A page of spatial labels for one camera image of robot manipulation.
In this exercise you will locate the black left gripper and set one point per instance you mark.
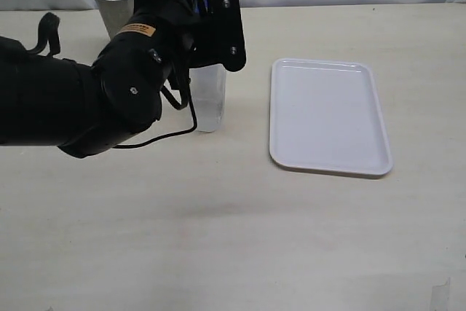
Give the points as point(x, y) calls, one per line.
point(194, 41)

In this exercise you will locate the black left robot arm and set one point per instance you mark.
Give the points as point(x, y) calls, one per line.
point(84, 110)

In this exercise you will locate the clear plastic tall container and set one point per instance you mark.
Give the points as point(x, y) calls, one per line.
point(208, 91)

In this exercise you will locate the white rectangular tray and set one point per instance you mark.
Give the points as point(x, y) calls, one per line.
point(325, 117)

